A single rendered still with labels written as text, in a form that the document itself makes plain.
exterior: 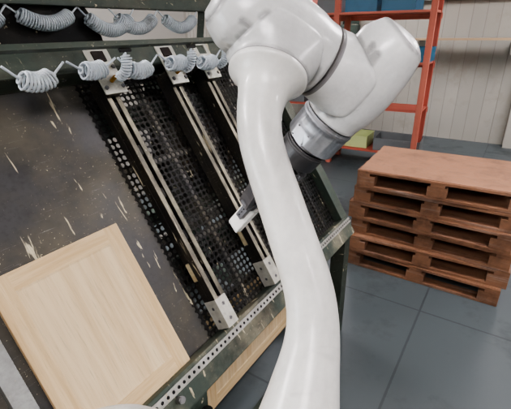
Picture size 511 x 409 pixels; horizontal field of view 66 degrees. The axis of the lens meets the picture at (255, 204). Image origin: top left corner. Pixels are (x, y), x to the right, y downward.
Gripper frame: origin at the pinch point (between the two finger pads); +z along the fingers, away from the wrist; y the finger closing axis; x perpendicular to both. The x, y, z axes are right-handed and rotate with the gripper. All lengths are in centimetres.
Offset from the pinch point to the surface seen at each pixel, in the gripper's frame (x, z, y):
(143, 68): -87, 29, -32
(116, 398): 8, 84, -1
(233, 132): -74, 48, -85
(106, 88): -85, 40, -21
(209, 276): -15, 70, -46
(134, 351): -2, 80, -10
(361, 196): -49, 92, -256
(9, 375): -8, 75, 26
